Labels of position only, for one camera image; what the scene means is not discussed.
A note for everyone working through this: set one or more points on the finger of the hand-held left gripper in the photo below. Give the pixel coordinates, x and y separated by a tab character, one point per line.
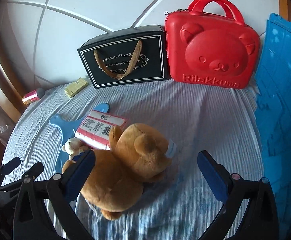
10	165
31	171

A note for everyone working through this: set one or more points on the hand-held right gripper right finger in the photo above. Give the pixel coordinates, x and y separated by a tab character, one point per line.
211	177

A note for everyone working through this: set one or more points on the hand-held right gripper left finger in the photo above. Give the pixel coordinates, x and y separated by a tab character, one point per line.
81	176

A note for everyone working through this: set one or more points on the brown teddy bear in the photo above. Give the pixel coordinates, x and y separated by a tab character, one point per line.
125	175

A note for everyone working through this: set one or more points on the blue plastic crate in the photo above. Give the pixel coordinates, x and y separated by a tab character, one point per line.
280	105

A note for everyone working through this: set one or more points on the small white plush bear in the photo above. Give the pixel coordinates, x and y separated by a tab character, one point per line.
73	146

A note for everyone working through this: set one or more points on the pink and white tissue pack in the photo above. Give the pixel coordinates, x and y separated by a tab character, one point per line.
98	127

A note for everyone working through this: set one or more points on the blue plastic hanger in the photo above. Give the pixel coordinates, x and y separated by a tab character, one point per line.
60	125

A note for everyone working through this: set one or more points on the light blue striped tablecloth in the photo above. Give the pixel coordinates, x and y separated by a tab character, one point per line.
185	120

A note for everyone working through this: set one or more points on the pink and yellow can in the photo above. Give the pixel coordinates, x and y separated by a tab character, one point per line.
31	97

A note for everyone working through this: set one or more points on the yellow sticky note pad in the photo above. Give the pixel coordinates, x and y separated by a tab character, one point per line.
76	87

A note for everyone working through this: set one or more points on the black gift bag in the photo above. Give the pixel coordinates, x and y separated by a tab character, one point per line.
150	65

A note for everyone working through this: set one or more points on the red bear face case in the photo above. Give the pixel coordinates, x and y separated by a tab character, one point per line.
210	42

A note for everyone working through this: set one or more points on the wooden wall frame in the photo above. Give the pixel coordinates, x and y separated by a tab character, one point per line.
0	67

